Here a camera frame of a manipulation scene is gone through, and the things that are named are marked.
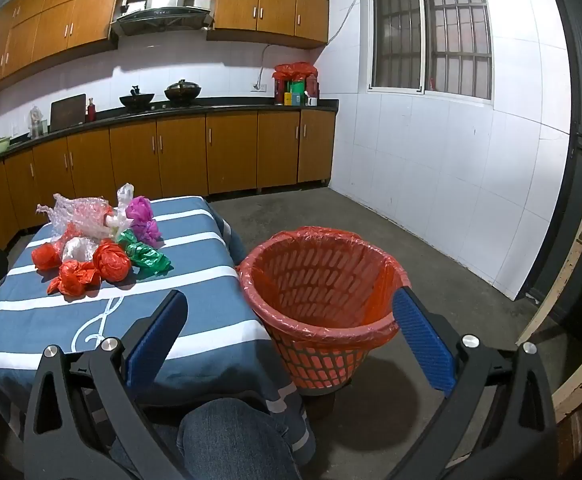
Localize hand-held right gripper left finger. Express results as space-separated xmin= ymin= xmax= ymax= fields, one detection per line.
xmin=23 ymin=289 xmax=192 ymax=480

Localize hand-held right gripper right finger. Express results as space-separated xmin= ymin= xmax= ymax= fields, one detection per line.
xmin=386 ymin=286 xmax=556 ymax=480

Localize green plastic bag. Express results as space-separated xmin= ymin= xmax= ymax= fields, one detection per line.
xmin=117 ymin=229 xmax=173 ymax=277

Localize clear plastic wrap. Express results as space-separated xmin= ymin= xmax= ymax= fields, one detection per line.
xmin=62 ymin=236 xmax=100 ymax=264

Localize bubble wrap sheet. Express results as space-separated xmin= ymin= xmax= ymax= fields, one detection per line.
xmin=37 ymin=192 xmax=118 ymax=242

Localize red plastic basket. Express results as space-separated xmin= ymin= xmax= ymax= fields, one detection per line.
xmin=238 ymin=227 xmax=409 ymax=391

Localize purple plastic bag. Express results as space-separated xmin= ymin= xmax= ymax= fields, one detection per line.
xmin=126 ymin=196 xmax=163 ymax=249

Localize white plastic bag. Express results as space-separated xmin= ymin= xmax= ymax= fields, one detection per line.
xmin=105 ymin=212 xmax=132 ymax=235

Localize blue striped tablecloth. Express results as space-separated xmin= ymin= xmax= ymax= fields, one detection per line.
xmin=0 ymin=195 xmax=316 ymax=466

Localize person's blue jeans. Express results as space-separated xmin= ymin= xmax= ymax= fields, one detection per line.
xmin=111 ymin=399 xmax=304 ymax=480

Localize clear bag with contents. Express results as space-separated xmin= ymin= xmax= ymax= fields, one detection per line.
xmin=28 ymin=106 xmax=48 ymax=139

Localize dark cutting board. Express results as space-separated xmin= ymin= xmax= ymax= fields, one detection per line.
xmin=50 ymin=94 xmax=88 ymax=132

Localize row of lower wooden cabinets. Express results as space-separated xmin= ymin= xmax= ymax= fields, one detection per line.
xmin=0 ymin=109 xmax=336 ymax=261

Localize row of wooden cabinets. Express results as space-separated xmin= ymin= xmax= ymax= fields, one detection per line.
xmin=0 ymin=109 xmax=336 ymax=261
xmin=0 ymin=0 xmax=330 ymax=93

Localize black wok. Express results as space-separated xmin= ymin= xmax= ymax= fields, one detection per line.
xmin=119 ymin=85 xmax=156 ymax=112

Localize gas stove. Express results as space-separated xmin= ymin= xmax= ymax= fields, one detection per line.
xmin=118 ymin=101 xmax=206 ymax=115

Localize black kitchen countertop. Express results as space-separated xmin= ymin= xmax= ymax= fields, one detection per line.
xmin=0 ymin=99 xmax=339 ymax=171

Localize black pot with lid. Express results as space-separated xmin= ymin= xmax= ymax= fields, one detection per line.
xmin=164 ymin=79 xmax=202 ymax=107

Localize row of upper wooden cabinets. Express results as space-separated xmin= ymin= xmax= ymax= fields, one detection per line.
xmin=0 ymin=0 xmax=330 ymax=93

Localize red carrier bag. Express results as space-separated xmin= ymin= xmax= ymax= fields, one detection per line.
xmin=272 ymin=62 xmax=318 ymax=82

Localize steel range hood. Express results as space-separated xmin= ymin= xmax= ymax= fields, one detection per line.
xmin=109 ymin=0 xmax=215 ymax=37

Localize barred window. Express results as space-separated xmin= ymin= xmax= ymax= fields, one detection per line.
xmin=368 ymin=0 xmax=494 ymax=106

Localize white power cable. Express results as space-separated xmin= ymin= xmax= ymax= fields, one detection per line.
xmin=257 ymin=0 xmax=372 ymax=86

